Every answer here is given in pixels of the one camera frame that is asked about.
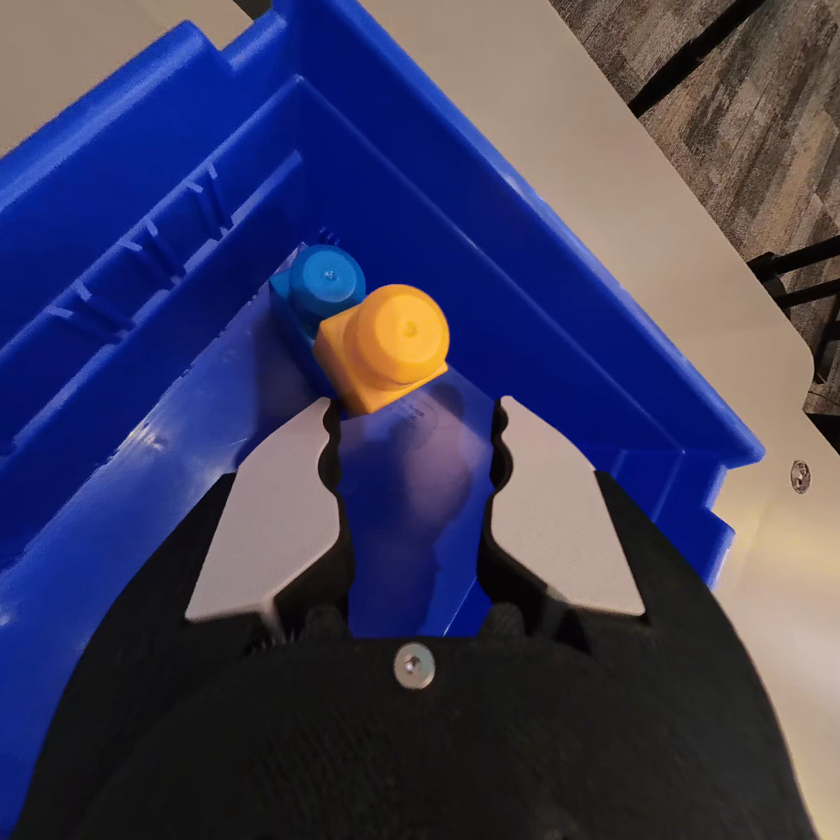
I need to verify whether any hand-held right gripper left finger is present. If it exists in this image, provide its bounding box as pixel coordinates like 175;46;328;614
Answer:
184;397;358;642

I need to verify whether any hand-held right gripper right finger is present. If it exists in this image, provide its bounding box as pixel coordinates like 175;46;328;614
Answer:
479;395;647;618

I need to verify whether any yellow one-stud building block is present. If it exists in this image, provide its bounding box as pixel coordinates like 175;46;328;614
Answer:
314;283;452;416

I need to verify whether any blue plastic bin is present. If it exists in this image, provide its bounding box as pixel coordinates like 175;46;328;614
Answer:
0;0;767;840

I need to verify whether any black metal frame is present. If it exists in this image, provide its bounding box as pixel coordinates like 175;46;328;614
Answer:
748;236;840;309

